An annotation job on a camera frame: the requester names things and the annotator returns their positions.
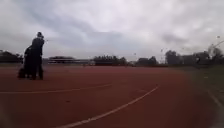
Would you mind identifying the dark bag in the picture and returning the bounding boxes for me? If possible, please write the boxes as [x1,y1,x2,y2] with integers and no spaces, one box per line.
[16,67,26,80]

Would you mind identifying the low long building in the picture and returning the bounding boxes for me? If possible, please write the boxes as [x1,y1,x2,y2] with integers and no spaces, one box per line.
[47,55,96,66]

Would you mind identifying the row of dark trees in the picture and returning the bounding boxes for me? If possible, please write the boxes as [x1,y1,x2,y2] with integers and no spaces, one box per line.
[92,54,129,67]

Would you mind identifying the grass strip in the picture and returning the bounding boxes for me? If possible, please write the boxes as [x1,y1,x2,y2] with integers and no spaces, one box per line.
[186,64,224,128]

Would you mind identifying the trees and buildings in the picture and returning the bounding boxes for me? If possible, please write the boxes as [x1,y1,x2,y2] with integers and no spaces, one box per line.
[134,44,224,68]

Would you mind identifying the person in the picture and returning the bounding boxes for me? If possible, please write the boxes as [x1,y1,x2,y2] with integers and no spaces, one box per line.
[31,31,46,81]
[22,45,36,80]

